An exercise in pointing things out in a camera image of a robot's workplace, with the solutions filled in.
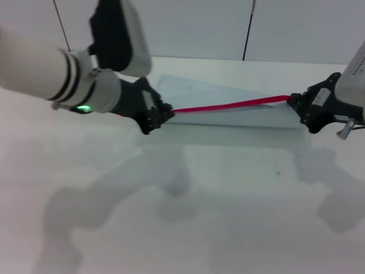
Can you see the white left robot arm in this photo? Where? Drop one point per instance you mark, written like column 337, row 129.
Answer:
column 34, row 68

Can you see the transparent document bag red zipper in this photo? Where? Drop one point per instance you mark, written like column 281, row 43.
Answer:
column 228, row 108

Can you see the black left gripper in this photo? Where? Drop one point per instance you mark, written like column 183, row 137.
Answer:
column 137, row 100

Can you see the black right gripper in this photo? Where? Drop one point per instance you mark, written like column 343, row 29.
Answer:
column 316, row 111

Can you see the black pole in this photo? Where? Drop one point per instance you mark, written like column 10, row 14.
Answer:
column 247, row 34

